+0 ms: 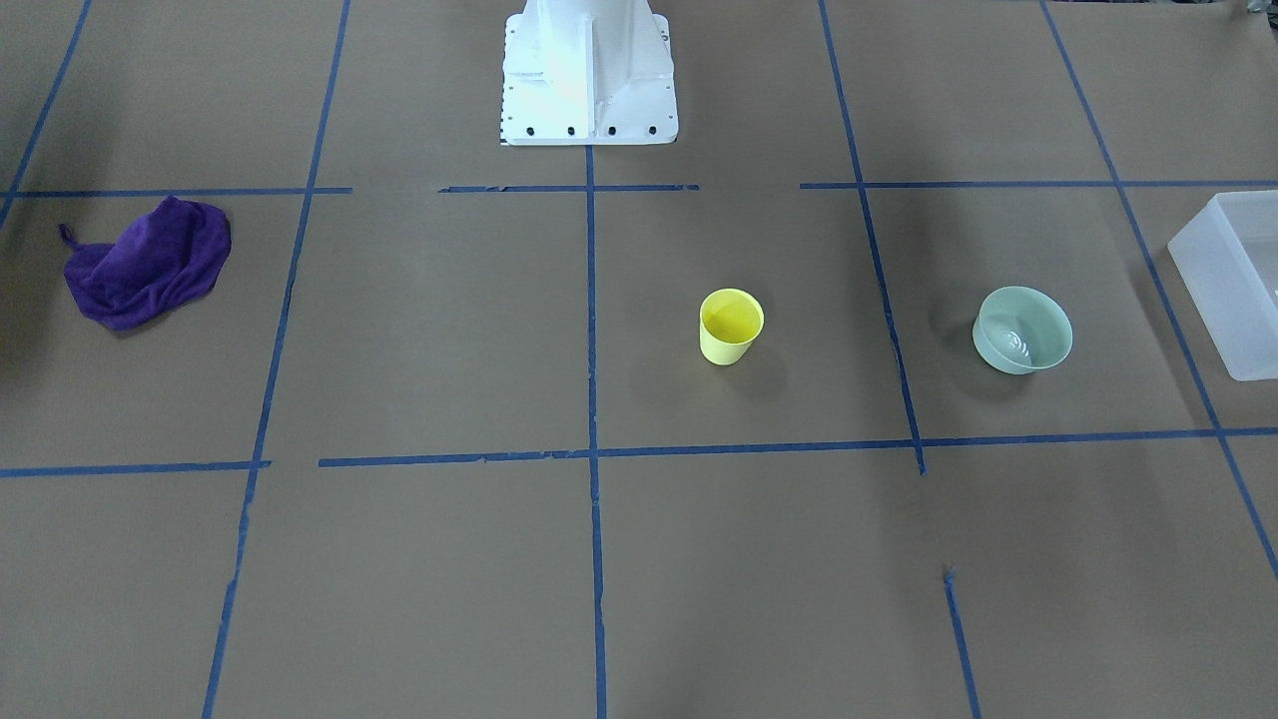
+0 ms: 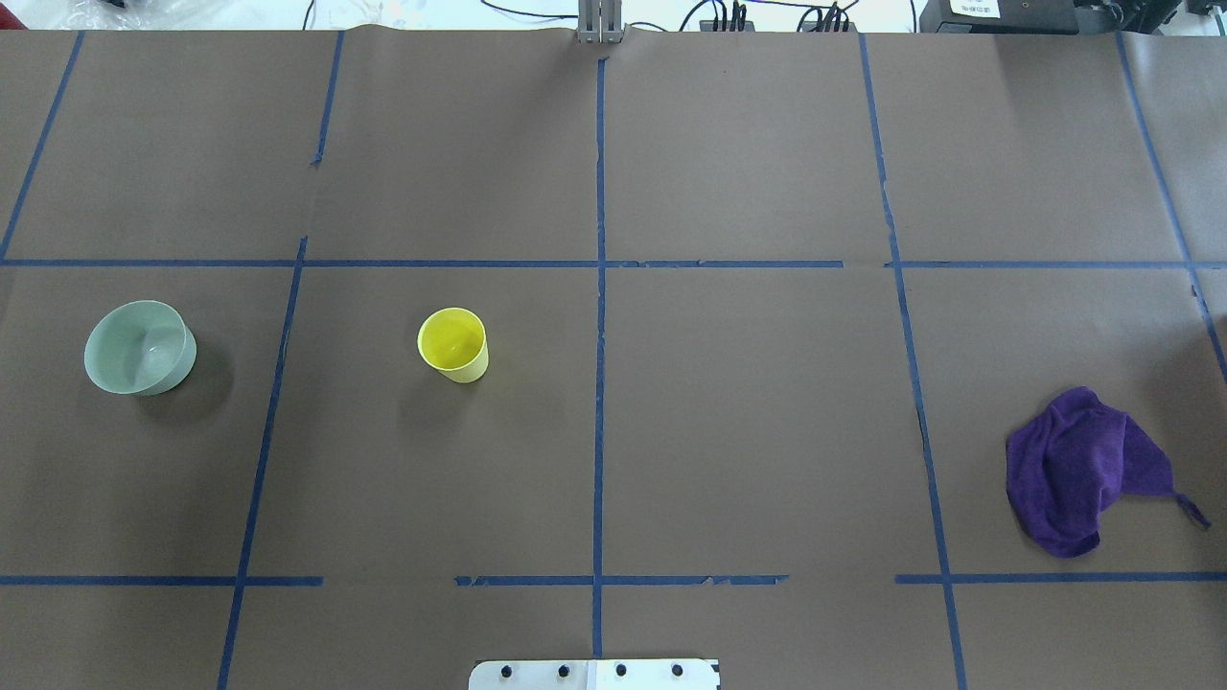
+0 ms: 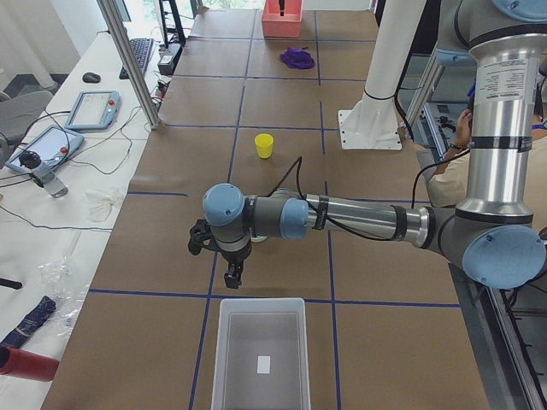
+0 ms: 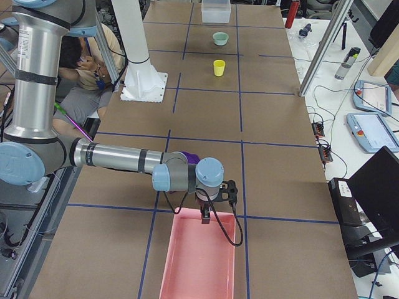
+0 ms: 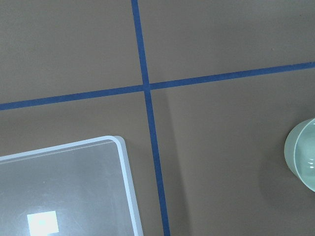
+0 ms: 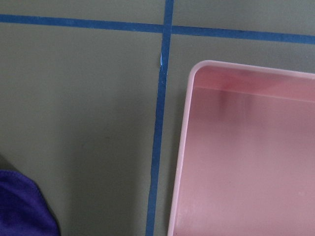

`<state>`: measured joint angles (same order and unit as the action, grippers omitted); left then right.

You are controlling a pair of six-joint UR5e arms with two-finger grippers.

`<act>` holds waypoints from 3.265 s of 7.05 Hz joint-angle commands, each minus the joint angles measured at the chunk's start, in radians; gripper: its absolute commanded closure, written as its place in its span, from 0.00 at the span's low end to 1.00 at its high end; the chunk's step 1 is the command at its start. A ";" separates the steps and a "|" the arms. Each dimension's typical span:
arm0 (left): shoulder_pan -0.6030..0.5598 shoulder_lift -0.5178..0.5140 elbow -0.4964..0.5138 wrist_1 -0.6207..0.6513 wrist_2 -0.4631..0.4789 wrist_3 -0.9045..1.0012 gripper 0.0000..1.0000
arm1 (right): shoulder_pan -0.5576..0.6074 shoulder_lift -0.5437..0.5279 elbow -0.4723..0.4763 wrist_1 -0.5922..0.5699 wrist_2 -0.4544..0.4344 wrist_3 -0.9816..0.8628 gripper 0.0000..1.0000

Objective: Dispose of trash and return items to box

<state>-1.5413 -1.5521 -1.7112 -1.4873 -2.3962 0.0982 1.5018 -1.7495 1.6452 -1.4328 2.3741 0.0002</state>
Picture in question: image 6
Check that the purple cloth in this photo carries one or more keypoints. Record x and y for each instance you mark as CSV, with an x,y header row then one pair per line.
x,y
23,210

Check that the pink plastic bin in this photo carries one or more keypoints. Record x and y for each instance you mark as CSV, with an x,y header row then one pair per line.
x,y
246,160

